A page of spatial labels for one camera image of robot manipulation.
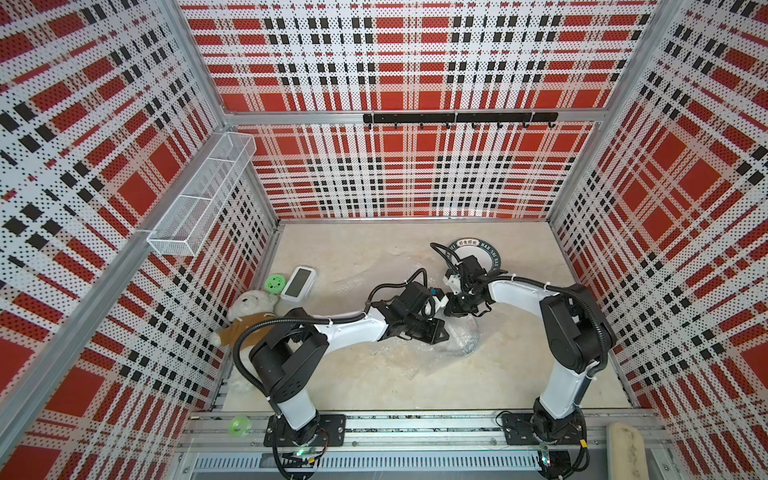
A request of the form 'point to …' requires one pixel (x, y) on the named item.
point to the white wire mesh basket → (183, 226)
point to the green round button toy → (275, 283)
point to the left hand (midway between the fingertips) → (450, 337)
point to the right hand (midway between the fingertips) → (450, 311)
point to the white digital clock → (299, 284)
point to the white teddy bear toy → (248, 303)
